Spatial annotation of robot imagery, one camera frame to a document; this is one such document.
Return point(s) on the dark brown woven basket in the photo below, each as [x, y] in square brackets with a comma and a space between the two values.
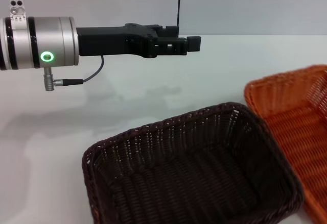
[194, 168]

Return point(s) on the orange woven basket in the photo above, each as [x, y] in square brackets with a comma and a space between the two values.
[293, 122]

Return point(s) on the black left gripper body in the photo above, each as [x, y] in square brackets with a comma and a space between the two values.
[107, 41]

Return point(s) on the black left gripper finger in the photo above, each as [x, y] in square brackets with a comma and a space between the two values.
[193, 43]
[170, 31]

